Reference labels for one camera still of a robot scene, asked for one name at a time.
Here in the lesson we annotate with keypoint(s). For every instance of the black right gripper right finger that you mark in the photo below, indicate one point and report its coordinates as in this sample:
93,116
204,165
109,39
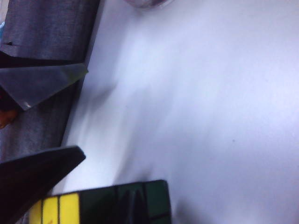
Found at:
140,210

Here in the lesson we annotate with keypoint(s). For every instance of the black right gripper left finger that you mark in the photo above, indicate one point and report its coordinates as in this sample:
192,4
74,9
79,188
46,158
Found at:
125,210

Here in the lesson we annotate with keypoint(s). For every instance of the Rubik's cube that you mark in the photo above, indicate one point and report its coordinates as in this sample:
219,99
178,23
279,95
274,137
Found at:
67,210

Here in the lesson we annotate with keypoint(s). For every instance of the black wedge-shaped part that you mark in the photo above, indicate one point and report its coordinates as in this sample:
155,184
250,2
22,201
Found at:
28,182

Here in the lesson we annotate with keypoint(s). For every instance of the orange toy pineapple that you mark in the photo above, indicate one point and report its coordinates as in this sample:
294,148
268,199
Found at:
5,119

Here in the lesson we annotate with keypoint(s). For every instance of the grey fabric laptop sleeve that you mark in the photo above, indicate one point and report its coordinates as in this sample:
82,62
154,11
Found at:
46,23

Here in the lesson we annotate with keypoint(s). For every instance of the clear printed drinking glass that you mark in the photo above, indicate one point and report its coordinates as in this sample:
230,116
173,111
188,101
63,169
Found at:
147,2

